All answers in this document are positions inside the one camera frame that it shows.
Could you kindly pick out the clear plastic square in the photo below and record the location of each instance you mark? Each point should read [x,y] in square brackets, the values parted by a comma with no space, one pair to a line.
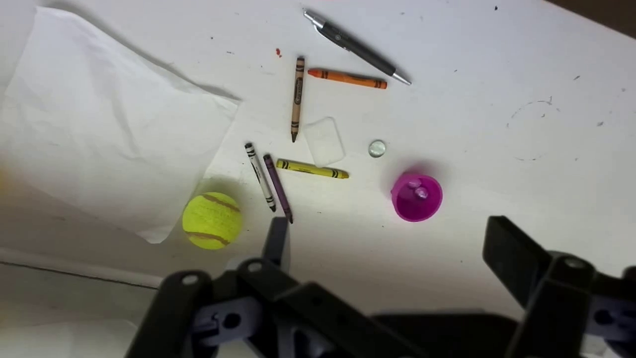
[325,140]

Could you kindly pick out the yellow tennis ball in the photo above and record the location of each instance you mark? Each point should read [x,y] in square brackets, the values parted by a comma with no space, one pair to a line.
[212,222]

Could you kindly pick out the orange crayon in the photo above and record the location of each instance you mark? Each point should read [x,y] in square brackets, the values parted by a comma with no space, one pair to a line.
[349,79]

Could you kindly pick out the black and silver pen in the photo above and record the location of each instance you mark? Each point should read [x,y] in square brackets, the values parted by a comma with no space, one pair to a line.
[359,47]

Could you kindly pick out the grey crayon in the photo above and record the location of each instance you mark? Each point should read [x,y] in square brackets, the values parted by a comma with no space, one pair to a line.
[261,178]

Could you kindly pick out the white paper sheet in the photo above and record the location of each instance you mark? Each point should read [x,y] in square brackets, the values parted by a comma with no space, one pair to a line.
[106,127]

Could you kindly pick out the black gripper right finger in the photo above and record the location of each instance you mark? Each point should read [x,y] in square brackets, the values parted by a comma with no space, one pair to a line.
[557,300]

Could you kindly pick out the yellow crayon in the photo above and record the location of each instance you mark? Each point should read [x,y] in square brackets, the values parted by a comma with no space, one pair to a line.
[311,168]

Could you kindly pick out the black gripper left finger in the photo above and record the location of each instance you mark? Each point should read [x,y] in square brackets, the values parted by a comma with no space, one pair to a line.
[311,310]

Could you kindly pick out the magenta plastic cup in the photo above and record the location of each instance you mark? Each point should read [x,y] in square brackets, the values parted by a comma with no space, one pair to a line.
[416,198]

